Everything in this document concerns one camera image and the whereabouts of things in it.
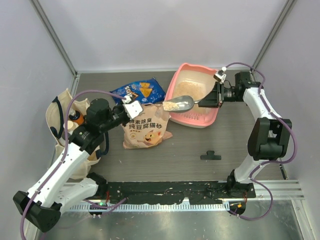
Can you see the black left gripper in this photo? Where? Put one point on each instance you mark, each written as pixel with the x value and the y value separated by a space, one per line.
pixel 120 106

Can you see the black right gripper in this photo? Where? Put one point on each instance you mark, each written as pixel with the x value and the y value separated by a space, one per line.
pixel 215 98

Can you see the metal litter scoop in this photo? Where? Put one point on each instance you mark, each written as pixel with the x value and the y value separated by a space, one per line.
pixel 179 104

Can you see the pink cat litter bag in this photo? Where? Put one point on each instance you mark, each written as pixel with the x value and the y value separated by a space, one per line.
pixel 148 129

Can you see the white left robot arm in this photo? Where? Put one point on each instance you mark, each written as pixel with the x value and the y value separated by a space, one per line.
pixel 45 202

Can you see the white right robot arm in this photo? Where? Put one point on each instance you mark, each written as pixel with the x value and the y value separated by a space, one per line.
pixel 270 135

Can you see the blue Doritos chip bag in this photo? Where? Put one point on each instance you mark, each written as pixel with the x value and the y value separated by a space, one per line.
pixel 145 91

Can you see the orange bottle in tote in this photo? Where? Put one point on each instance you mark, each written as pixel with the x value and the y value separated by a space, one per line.
pixel 79 118

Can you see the white bottle in tote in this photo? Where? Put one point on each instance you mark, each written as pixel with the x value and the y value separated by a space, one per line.
pixel 71 125

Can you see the black bag clip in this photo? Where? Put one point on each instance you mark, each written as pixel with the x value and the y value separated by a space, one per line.
pixel 210 155

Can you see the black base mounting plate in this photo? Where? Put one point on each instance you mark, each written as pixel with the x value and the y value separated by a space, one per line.
pixel 173 192

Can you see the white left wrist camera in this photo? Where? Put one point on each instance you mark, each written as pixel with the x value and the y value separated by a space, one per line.
pixel 132 107

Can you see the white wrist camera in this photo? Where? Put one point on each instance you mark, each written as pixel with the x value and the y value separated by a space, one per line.
pixel 220 75
pixel 132 107

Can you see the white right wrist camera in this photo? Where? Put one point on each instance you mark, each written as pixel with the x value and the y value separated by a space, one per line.
pixel 220 75

